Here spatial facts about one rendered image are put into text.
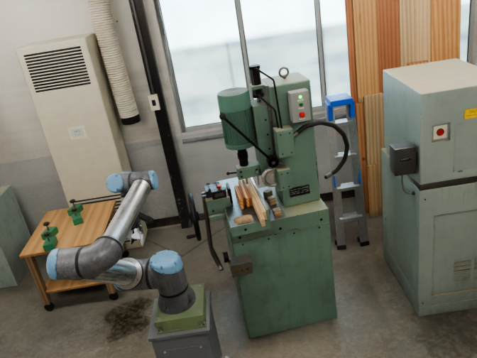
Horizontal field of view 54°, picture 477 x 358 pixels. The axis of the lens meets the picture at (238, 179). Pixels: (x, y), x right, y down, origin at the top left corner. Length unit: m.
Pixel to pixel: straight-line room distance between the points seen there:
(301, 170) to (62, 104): 1.98
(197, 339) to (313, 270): 0.85
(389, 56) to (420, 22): 0.33
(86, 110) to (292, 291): 2.05
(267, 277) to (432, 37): 2.30
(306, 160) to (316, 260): 0.61
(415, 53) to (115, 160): 2.53
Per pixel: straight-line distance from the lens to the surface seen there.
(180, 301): 2.37
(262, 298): 2.91
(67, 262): 1.82
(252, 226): 2.44
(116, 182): 2.25
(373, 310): 3.21
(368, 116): 3.85
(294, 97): 2.45
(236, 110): 2.48
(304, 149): 2.62
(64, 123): 3.87
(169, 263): 2.27
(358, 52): 3.87
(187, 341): 2.45
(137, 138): 4.10
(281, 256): 2.76
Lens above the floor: 2.13
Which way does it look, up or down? 25 degrees down
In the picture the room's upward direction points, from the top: 9 degrees counter-clockwise
